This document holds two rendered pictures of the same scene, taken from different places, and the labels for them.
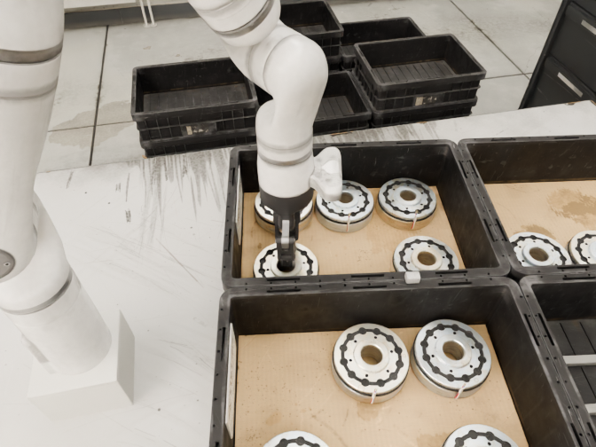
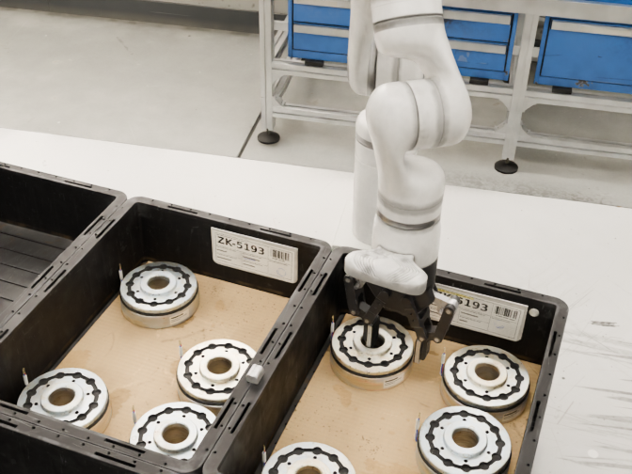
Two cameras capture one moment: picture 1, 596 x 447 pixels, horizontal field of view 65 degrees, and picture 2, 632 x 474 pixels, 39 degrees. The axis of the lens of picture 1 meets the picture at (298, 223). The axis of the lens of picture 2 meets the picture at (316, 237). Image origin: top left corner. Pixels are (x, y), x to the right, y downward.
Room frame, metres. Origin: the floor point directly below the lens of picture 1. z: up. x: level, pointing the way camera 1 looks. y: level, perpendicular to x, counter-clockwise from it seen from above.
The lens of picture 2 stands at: (0.69, -0.75, 1.63)
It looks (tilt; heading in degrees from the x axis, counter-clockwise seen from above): 37 degrees down; 113
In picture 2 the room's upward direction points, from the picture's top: 1 degrees clockwise
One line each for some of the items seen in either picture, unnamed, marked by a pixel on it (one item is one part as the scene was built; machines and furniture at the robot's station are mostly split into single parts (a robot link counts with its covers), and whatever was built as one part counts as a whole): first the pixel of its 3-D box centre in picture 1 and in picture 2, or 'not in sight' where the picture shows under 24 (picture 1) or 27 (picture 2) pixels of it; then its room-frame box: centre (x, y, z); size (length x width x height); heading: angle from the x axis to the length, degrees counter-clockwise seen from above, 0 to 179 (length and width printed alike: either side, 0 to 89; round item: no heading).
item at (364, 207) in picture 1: (344, 199); (465, 441); (0.59, -0.08, 0.86); 0.10 x 0.10 x 0.01
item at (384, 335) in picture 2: (286, 265); (372, 341); (0.44, 0.02, 0.86); 0.05 x 0.05 x 0.01
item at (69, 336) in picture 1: (59, 317); (384, 183); (0.34, 0.33, 0.88); 0.09 x 0.09 x 0.17; 21
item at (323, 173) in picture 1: (299, 160); (401, 235); (0.47, 0.00, 1.05); 0.11 x 0.09 x 0.06; 88
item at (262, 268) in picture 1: (286, 267); (371, 344); (0.44, 0.02, 0.86); 0.10 x 0.10 x 0.01
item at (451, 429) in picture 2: (344, 198); (465, 438); (0.59, -0.08, 0.86); 0.05 x 0.05 x 0.01
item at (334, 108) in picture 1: (307, 134); not in sight; (1.50, -0.04, 0.31); 0.40 x 0.30 x 0.34; 102
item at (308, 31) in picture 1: (287, 69); not in sight; (1.89, 0.04, 0.37); 0.40 x 0.30 x 0.45; 102
